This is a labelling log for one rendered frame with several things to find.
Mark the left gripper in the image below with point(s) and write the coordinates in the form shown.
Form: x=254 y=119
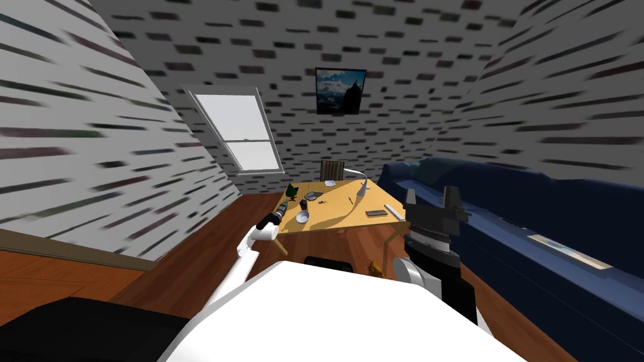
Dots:
x=282 y=207

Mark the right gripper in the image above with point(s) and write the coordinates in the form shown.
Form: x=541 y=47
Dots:
x=432 y=218

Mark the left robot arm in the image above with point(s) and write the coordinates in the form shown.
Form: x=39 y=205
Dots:
x=241 y=266

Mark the green plant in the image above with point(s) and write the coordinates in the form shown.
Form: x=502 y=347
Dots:
x=291 y=190

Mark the dark mug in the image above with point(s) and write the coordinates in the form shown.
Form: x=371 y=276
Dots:
x=303 y=204

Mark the white bowl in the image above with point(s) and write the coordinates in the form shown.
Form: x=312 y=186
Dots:
x=302 y=216

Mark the grey plate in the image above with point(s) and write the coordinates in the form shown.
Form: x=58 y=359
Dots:
x=314 y=195

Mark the white flat bar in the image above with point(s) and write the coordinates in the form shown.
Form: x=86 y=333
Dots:
x=394 y=211

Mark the dark phone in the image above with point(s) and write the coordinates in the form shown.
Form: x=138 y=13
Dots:
x=376 y=213

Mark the wooden table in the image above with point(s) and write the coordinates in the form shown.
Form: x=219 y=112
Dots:
x=342 y=216

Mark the striped wooden chair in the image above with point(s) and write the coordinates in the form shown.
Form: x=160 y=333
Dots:
x=332 y=171

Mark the white desk lamp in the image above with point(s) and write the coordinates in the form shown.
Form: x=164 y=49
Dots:
x=361 y=187

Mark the white window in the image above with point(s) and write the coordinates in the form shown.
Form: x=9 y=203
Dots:
x=239 y=130

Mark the blue sofa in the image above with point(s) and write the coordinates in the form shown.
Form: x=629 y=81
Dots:
x=528 y=241

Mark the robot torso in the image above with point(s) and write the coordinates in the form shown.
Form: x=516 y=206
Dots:
x=327 y=322

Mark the framed mountain picture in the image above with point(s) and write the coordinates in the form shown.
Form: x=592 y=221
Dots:
x=340 y=91

